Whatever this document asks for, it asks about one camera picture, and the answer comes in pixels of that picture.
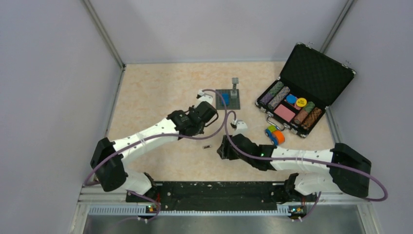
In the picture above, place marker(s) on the blue lego brick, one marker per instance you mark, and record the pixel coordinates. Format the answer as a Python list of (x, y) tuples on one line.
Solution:
[(226, 99)]

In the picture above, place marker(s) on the black poker chip case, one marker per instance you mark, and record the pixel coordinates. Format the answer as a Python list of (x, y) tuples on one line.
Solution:
[(307, 74)]

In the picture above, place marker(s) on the yellow dealer button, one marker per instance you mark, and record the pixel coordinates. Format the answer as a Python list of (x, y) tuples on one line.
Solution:
[(301, 102)]

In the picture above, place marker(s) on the pink card deck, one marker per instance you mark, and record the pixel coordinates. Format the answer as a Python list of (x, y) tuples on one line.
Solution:
[(284, 113)]

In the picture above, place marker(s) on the blue round chip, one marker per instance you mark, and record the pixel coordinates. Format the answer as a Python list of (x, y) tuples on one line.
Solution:
[(291, 99)]

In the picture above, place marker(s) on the colourful toy car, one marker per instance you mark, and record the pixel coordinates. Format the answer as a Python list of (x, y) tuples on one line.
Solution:
[(276, 136)]

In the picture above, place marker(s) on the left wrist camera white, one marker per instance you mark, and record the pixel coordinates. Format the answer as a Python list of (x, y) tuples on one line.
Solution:
[(202, 96)]

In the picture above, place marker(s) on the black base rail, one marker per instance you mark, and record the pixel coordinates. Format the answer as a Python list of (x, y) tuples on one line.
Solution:
[(225, 196)]

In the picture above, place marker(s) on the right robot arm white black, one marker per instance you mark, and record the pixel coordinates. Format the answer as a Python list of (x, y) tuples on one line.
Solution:
[(331, 170)]

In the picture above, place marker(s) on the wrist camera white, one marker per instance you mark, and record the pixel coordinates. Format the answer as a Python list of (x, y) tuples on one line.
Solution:
[(202, 96), (239, 127)]

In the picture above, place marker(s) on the grey lego baseplate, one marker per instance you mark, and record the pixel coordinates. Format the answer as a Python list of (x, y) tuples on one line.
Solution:
[(234, 104)]

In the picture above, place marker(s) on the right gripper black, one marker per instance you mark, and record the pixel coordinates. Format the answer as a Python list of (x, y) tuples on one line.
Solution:
[(225, 150)]

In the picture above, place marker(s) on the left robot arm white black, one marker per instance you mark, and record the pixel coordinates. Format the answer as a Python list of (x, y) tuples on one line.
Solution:
[(111, 157)]

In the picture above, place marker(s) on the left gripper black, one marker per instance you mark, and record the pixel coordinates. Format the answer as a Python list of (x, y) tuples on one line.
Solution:
[(201, 130)]

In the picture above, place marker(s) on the grey lego tower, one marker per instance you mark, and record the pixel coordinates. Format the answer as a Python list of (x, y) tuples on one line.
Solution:
[(234, 92)]

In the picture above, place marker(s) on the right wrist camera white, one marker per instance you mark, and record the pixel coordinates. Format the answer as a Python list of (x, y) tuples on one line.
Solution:
[(239, 127)]

